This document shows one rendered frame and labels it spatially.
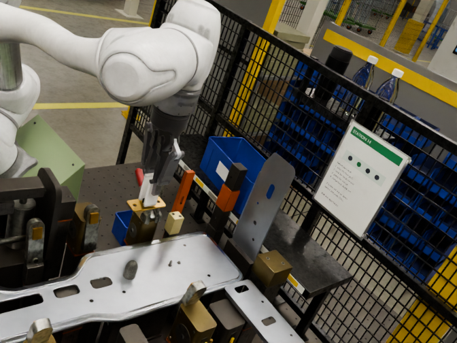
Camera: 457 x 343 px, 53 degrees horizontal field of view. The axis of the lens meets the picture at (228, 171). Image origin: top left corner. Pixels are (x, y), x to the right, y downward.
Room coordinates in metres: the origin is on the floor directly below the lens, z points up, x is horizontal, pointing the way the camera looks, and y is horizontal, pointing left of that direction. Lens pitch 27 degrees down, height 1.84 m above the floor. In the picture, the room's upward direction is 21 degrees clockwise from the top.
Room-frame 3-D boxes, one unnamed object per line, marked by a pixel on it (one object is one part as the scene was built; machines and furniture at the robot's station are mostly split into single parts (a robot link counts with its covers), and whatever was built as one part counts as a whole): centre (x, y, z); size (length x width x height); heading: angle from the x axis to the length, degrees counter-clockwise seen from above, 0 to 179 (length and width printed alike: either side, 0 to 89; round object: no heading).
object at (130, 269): (0.89, 0.14, 1.02); 0.03 x 0.03 x 0.07
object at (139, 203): (0.85, 0.15, 1.26); 0.08 x 0.04 x 0.01; 137
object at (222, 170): (1.47, -0.05, 1.10); 0.30 x 0.17 x 0.13; 42
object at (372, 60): (1.52, -0.30, 1.53); 0.07 x 0.07 x 0.20
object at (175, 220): (1.12, 0.10, 0.88); 0.04 x 0.04 x 0.37; 48
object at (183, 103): (0.84, 0.15, 1.52); 0.09 x 0.09 x 0.06
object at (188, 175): (1.16, 0.10, 0.95); 0.03 x 0.01 x 0.50; 138
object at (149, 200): (0.84, 0.14, 1.29); 0.03 x 0.01 x 0.07; 137
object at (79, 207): (0.99, 0.33, 0.88); 0.11 x 0.07 x 0.37; 48
